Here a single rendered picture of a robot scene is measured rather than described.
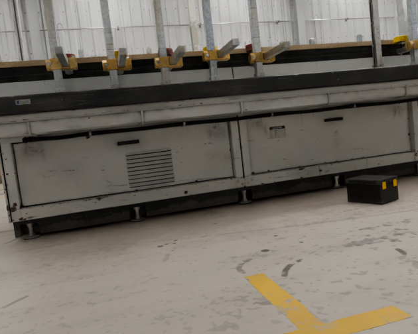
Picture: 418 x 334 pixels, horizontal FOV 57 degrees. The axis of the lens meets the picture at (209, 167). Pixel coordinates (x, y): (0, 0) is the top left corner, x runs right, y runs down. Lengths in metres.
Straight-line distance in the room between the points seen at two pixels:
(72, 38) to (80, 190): 7.42
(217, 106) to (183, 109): 0.18
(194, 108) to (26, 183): 0.96
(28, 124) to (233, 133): 1.08
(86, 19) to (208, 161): 7.59
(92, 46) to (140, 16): 1.29
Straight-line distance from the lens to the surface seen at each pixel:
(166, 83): 1.96
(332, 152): 2.57
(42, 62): 2.19
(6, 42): 9.59
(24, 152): 2.21
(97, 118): 1.95
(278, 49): 1.97
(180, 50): 1.75
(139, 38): 9.45
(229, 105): 2.05
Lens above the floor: 0.42
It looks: 4 degrees down
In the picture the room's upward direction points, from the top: 7 degrees counter-clockwise
